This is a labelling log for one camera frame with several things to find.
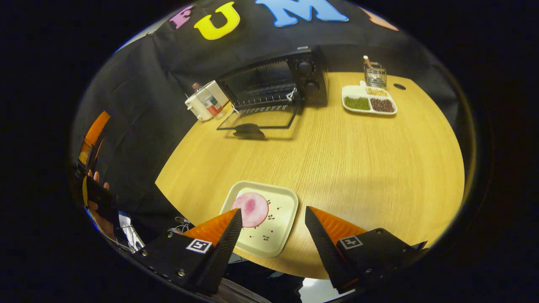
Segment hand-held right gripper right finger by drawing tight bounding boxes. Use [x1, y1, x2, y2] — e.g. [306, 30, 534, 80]
[304, 206, 429, 295]

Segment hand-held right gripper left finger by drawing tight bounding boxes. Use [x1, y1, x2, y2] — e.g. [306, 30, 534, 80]
[134, 208, 243, 296]

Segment cream square plate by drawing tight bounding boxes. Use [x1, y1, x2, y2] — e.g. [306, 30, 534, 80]
[220, 181, 299, 258]

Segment pink ham slice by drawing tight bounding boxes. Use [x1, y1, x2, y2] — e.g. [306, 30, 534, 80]
[232, 192, 269, 228]

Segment black electric oven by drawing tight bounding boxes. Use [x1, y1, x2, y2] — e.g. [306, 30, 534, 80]
[216, 46, 329, 141]

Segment clear plastic bottle red label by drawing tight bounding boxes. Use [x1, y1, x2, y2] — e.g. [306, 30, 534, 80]
[192, 82, 224, 117]

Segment pile of green beans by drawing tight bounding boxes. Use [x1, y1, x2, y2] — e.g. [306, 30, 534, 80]
[344, 96, 371, 111]

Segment pile of red beans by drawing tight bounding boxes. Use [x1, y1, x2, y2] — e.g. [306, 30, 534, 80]
[370, 98, 395, 113]

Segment white divided dish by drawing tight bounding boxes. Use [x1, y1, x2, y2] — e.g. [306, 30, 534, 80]
[342, 81, 398, 116]

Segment metal mesh holder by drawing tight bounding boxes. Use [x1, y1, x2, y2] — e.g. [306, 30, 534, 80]
[363, 61, 387, 88]

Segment tangled thin cables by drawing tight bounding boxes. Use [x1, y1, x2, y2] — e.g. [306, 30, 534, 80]
[168, 217, 192, 234]

